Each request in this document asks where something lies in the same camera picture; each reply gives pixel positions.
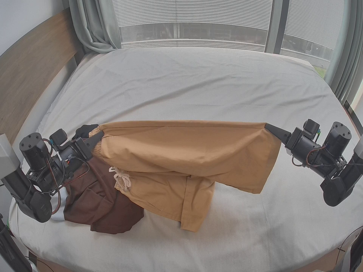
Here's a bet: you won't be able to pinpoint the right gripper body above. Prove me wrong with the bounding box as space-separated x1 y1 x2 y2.
284 127 316 167

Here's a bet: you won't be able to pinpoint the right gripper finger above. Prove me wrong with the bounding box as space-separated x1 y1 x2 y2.
264 122 293 145

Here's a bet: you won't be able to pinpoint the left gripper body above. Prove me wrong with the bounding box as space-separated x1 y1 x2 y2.
58 137 93 167

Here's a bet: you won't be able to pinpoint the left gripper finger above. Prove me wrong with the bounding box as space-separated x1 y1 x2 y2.
85 132 105 156

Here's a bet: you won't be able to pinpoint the tan shorts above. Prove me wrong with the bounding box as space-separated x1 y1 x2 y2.
88 120 282 233

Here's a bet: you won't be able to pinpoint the bed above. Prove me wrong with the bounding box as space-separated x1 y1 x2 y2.
0 9 363 272

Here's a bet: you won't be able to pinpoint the brown garment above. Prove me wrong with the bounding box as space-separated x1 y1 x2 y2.
61 136 146 234

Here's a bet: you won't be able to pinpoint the grey-green curtain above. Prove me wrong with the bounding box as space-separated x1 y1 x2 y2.
325 0 363 105
67 0 123 55

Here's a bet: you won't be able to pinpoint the window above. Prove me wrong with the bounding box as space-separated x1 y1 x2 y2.
109 0 363 77

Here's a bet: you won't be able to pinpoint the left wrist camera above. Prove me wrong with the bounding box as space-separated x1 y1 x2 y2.
49 129 77 150

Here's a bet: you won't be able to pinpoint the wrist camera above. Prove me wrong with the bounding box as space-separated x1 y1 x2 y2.
49 129 77 150
302 119 321 141

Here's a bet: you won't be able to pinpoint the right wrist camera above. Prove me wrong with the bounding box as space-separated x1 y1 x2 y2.
302 119 321 141

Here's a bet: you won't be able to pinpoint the black cable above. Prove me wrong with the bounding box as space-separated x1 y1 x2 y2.
337 227 357 253

